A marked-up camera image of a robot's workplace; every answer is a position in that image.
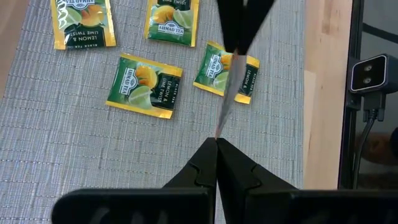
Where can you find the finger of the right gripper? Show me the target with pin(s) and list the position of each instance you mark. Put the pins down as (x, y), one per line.
(256, 18)
(230, 25)

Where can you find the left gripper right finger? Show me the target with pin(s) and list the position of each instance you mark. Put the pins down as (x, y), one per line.
(280, 205)

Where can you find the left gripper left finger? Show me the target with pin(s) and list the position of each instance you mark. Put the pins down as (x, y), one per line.
(155, 205)

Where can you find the large silver snack packet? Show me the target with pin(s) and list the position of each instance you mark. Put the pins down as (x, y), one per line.
(211, 68)

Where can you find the grey woven placemat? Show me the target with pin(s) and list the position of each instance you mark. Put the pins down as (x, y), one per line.
(62, 140)

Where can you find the black aluminium table frame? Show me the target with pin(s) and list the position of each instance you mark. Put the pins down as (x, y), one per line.
(348, 140)

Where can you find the small black depth camera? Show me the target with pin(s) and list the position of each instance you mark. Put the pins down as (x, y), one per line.
(370, 73)

